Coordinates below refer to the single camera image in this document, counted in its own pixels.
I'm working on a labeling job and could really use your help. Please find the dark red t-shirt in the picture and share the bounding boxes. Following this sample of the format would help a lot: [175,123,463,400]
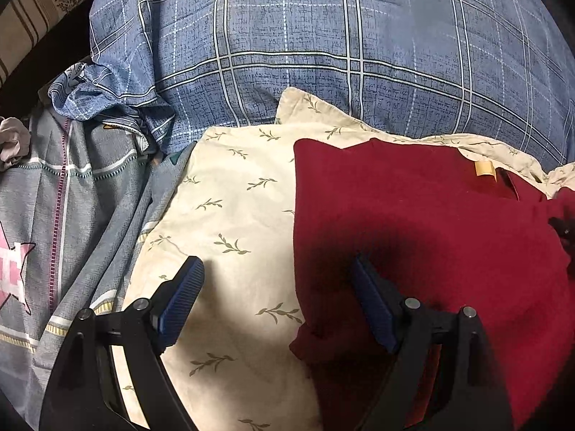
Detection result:
[290,139,574,430]

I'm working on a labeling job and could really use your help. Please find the cream leaf-print pillowcase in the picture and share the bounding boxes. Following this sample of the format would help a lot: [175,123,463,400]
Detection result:
[112,87,575,431]

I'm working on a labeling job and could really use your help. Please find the grey star-print bedsheet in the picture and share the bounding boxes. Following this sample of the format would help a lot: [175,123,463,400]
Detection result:
[1,109,190,427]

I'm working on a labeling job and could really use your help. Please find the pale pink cloth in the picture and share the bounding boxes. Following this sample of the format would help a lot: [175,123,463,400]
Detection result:
[0,117,31,171]

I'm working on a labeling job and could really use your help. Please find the blue plaid quilt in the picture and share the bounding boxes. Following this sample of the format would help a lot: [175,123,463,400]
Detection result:
[49,0,574,169]

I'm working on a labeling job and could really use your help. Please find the striped floral headboard cushion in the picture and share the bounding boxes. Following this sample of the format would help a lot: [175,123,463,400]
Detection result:
[1,0,86,84]

